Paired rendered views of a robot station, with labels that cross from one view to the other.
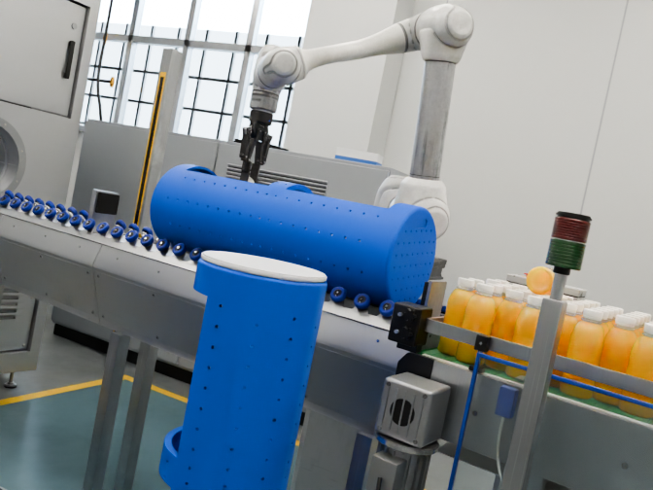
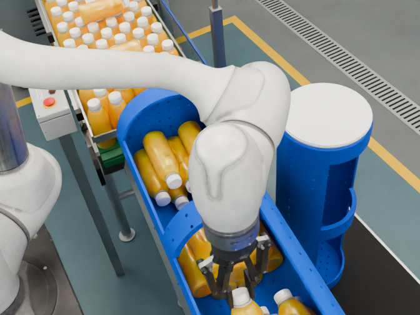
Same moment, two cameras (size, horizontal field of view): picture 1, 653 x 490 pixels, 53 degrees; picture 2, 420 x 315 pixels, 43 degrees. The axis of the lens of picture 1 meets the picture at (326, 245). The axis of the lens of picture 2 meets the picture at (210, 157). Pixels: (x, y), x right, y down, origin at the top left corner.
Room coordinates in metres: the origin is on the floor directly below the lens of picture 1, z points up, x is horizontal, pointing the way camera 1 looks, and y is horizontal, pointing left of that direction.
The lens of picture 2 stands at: (2.53, 0.58, 2.16)
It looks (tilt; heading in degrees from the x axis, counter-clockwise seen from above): 48 degrees down; 220
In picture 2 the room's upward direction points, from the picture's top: 7 degrees counter-clockwise
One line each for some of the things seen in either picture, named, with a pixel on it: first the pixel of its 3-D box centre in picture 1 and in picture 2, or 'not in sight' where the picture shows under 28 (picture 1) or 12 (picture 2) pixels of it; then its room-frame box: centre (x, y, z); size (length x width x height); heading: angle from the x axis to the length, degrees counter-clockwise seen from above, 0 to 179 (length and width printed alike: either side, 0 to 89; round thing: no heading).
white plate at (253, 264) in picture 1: (264, 265); (324, 114); (1.44, 0.12, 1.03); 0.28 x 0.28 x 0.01
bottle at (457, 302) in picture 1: (458, 319); not in sight; (1.56, -0.34, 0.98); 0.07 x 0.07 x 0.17
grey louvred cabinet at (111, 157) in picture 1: (221, 262); not in sight; (4.07, 0.62, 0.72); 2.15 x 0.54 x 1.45; 64
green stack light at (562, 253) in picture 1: (565, 254); not in sight; (1.21, -0.43, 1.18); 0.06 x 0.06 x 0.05
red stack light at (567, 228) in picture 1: (570, 229); not in sight; (1.21, -0.43, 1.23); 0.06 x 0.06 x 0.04
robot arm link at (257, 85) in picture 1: (271, 69); (228, 169); (2.14, 0.28, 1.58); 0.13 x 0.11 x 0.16; 16
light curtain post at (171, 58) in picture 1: (136, 249); not in sight; (2.79, 0.79, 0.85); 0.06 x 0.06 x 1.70; 58
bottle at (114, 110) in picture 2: not in sight; (120, 117); (1.73, -0.45, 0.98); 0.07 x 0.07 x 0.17
